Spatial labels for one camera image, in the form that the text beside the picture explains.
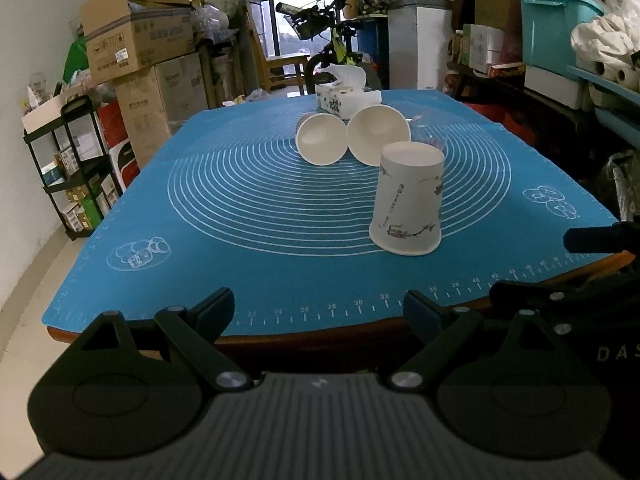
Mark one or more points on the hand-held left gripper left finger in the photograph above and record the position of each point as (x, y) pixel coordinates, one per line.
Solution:
(214, 310)

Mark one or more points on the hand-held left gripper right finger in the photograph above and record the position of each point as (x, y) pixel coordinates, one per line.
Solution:
(419, 312)

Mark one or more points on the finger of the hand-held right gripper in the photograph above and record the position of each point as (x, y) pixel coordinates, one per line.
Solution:
(595, 241)
(520, 292)

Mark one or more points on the white paper cup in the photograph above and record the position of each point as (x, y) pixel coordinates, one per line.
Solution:
(407, 200)
(374, 132)
(320, 140)

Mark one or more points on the clear plastic cup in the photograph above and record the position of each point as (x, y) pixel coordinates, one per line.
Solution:
(430, 135)

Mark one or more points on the blue silicone baking mat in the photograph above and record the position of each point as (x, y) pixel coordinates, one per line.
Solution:
(250, 245)

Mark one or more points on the light blue shelf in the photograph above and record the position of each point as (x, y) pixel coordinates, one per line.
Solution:
(607, 92)

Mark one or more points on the white flat box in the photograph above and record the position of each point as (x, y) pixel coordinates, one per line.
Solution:
(552, 85)

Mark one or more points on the white paper rolls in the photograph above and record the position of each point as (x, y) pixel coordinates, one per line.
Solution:
(617, 75)

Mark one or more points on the red and white box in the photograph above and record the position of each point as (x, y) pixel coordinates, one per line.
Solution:
(120, 152)

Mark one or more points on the large cardboard box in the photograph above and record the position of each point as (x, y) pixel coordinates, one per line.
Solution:
(182, 92)
(140, 120)

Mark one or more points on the black shelf rack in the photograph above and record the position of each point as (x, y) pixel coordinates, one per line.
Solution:
(75, 160)

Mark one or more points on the white plastic bags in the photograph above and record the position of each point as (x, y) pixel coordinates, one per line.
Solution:
(605, 35)

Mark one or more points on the teal plastic storage bin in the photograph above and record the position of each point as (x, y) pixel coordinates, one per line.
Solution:
(545, 30)

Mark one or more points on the stacked small boxes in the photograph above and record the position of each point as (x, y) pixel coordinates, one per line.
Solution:
(480, 47)

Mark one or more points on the white tissue box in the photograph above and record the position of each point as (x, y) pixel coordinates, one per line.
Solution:
(332, 102)

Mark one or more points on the wooden chair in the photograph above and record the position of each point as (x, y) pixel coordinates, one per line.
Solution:
(280, 67)

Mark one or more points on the white cabinet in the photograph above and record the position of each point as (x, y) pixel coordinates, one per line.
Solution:
(417, 45)

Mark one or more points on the green bag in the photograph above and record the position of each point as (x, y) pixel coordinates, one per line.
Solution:
(77, 60)

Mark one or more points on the open cardboard box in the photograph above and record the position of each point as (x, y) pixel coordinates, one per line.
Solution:
(135, 35)

